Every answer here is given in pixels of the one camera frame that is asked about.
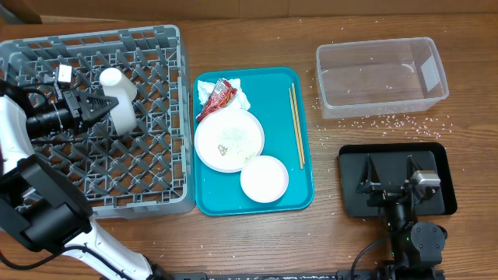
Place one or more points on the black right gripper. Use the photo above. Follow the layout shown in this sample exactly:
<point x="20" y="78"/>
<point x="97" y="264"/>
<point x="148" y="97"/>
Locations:
<point x="384" y="192"/>

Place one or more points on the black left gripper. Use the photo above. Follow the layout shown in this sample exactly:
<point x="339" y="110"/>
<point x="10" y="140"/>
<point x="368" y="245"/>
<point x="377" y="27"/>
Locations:
<point x="78" y="106"/>

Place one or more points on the white paper cup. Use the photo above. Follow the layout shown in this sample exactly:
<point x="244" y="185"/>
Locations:
<point x="115" y="83"/>

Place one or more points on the wooden chopstick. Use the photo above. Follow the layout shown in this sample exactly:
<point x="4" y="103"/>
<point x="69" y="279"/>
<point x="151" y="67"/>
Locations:
<point x="295" y="128"/>
<point x="298" y="129"/>

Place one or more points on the red snack wrapper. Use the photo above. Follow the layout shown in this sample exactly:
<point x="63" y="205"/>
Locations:
<point x="220" y="97"/>

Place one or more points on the grey-green bowl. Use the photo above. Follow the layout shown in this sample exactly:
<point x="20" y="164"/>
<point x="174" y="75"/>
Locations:
<point x="123" y="115"/>

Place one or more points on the white napkin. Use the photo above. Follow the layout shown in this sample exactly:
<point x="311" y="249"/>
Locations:
<point x="240" y="101"/>

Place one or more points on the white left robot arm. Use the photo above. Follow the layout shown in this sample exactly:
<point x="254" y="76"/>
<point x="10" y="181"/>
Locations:
<point x="41" y="208"/>

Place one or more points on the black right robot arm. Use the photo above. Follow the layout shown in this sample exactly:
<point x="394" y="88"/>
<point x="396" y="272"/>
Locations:
<point x="416" y="247"/>

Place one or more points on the grey dishwasher rack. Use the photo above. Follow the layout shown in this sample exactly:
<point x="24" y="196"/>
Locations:
<point x="144" y="172"/>

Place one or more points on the black tray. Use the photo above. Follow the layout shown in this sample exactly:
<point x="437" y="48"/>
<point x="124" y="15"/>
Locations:
<point x="390" y="161"/>

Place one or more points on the clear plastic bin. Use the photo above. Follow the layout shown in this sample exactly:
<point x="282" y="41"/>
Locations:
<point x="379" y="77"/>

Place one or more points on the small white plate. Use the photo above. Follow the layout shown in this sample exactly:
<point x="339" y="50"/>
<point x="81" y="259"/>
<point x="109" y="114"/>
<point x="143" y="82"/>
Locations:
<point x="264" y="179"/>

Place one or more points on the teal plastic tray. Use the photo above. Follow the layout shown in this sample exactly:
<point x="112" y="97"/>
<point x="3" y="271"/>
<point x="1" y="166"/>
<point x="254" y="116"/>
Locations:
<point x="267" y="90"/>

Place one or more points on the large white plate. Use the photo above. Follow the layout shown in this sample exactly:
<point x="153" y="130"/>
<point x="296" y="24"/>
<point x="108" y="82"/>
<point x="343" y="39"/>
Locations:
<point x="225" y="141"/>

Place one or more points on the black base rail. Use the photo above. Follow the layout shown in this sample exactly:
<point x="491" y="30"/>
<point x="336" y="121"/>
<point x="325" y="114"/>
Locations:
<point x="338" y="275"/>

